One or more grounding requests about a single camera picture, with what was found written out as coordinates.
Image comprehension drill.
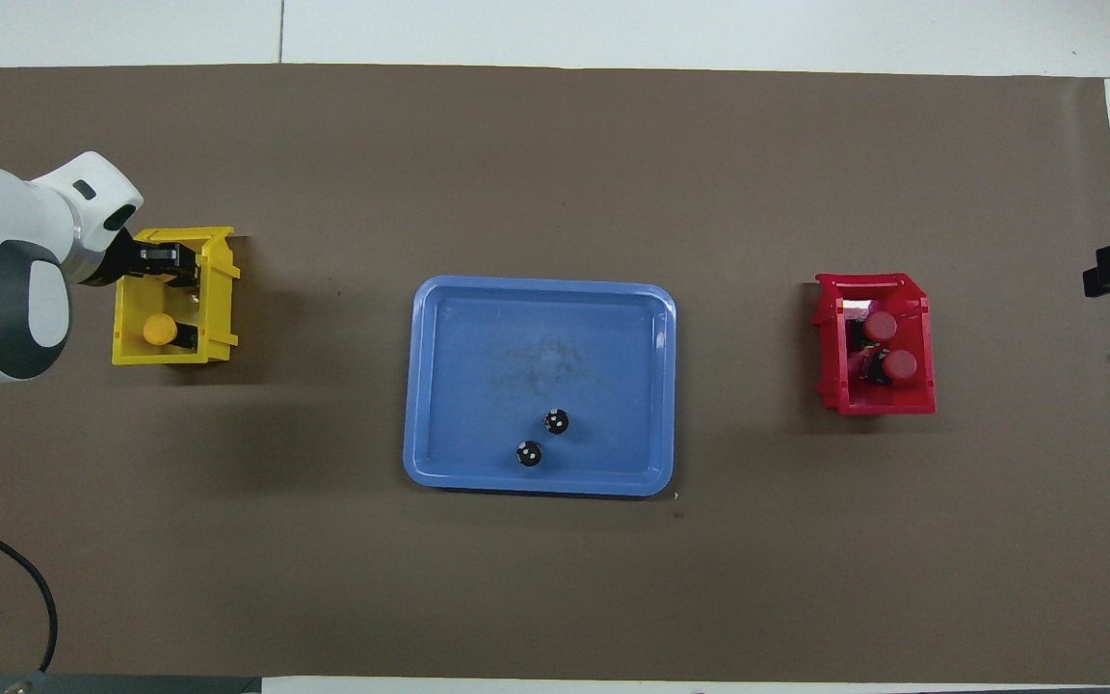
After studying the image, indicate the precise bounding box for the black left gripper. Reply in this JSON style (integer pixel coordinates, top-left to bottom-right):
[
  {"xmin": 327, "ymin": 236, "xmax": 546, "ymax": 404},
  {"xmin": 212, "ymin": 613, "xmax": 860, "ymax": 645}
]
[{"xmin": 81, "ymin": 227, "xmax": 180, "ymax": 288}]

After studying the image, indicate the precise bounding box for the red push button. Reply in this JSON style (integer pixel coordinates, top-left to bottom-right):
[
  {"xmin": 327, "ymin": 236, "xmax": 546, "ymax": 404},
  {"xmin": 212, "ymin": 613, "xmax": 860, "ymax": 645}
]
[
  {"xmin": 859, "ymin": 348, "xmax": 919, "ymax": 387},
  {"xmin": 849, "ymin": 309, "xmax": 900, "ymax": 346}
]

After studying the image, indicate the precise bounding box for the yellow plastic bin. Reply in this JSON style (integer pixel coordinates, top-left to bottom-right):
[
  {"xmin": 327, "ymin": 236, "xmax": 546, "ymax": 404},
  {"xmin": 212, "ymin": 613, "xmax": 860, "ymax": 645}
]
[{"xmin": 112, "ymin": 227, "xmax": 241, "ymax": 367}]

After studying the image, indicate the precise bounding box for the red plastic bin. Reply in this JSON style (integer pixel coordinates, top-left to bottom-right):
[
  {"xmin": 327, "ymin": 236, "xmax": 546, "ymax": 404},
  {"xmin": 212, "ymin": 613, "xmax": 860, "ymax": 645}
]
[{"xmin": 813, "ymin": 273, "xmax": 938, "ymax": 416}]

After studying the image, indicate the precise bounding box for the blue plastic tray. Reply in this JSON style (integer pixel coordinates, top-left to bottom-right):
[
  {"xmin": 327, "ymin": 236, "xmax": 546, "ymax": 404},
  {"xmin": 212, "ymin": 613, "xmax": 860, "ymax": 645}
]
[{"xmin": 403, "ymin": 276, "xmax": 678, "ymax": 498}]

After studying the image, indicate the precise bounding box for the brown table mat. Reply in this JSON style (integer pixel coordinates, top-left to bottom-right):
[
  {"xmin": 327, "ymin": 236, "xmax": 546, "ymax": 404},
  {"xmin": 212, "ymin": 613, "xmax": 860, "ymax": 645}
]
[{"xmin": 0, "ymin": 63, "xmax": 1110, "ymax": 681}]

